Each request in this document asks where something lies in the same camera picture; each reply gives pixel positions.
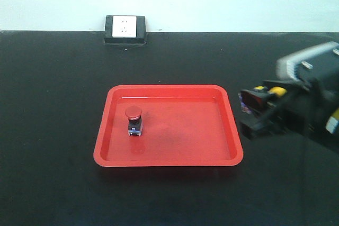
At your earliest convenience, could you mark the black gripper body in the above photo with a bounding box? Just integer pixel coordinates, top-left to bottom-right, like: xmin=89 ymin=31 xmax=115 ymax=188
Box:
xmin=283 ymin=78 xmax=338 ymax=154

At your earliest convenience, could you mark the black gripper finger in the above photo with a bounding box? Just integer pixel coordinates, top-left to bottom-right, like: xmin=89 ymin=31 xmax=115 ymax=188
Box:
xmin=239 ymin=113 xmax=283 ymax=140
xmin=250 ymin=80 xmax=310 ymax=104

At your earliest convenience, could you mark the yellow mushroom push button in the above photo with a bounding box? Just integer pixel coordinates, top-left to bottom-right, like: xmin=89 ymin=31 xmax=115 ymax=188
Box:
xmin=238 ymin=86 xmax=287 ymax=113

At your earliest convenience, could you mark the red mushroom push button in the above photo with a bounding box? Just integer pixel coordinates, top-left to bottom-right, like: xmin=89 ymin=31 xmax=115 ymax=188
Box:
xmin=125 ymin=105 xmax=143 ymax=137

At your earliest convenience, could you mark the red plastic tray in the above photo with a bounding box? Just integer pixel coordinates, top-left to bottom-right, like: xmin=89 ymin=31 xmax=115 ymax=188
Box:
xmin=93 ymin=85 xmax=243 ymax=167

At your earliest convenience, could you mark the black white power socket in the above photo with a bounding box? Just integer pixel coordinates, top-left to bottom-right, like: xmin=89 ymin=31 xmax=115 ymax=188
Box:
xmin=104 ymin=15 xmax=147 ymax=44

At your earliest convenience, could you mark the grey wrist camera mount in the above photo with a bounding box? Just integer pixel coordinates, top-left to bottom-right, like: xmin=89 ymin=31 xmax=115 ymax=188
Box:
xmin=276 ymin=41 xmax=338 ymax=82

